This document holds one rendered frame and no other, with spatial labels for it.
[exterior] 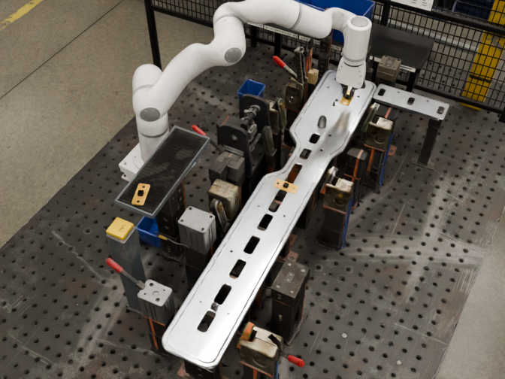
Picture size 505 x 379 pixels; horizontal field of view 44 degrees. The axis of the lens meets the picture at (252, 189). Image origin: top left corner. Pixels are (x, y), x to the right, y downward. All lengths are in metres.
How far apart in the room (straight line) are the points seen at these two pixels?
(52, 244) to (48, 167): 1.30
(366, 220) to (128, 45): 2.51
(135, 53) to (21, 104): 0.83
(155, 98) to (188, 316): 0.78
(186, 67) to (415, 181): 1.08
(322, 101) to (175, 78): 0.62
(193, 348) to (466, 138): 1.62
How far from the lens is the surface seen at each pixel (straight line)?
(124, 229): 1.91
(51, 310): 2.36
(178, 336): 1.88
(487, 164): 2.85
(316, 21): 2.15
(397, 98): 2.57
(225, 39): 2.08
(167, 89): 2.24
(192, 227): 1.95
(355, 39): 2.23
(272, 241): 2.05
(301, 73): 2.44
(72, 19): 4.84
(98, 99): 4.11
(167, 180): 2.01
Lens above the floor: 2.67
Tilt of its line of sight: 50 degrees down
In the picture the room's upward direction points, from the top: straight up
